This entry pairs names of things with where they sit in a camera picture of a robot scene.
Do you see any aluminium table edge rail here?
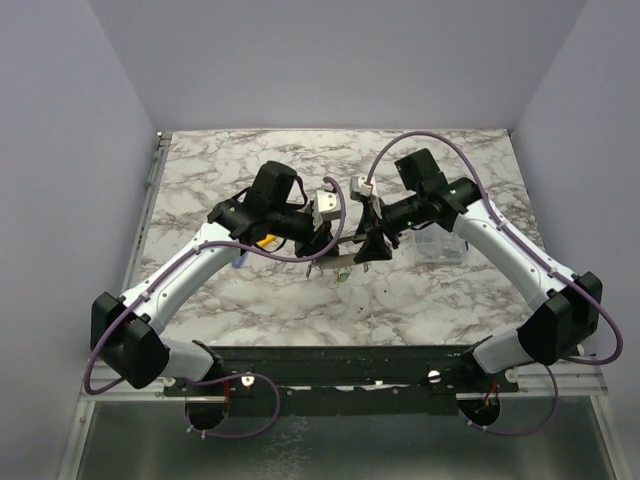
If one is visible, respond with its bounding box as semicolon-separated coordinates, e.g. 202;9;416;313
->
56;131;172;479

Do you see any clear plastic box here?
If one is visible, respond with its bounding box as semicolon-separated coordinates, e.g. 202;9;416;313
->
412;225;469;264

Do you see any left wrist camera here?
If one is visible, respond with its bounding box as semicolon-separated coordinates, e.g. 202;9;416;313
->
311;189;345;232

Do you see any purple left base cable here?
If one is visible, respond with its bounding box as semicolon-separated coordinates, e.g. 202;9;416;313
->
185;372;280;441

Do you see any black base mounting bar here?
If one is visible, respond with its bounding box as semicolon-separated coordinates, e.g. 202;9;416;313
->
163;345;518;417

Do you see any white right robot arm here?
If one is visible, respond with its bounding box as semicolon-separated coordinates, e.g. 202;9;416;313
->
350;149;603;391

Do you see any blue red screwdriver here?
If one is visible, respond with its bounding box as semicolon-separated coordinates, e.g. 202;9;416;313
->
232;252;249;269

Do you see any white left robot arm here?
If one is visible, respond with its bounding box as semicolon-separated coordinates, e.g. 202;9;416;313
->
83;161;346;395

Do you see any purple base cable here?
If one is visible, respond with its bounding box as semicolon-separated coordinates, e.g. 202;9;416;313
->
185;372;280;441
467;367;560;435

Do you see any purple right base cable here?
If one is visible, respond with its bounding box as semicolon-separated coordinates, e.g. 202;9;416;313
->
467;367;560;435

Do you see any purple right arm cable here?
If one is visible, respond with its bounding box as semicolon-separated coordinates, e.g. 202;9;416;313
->
367;131;625;362

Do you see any yellow handled tool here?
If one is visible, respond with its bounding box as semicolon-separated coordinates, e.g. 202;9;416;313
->
256;235;277;248

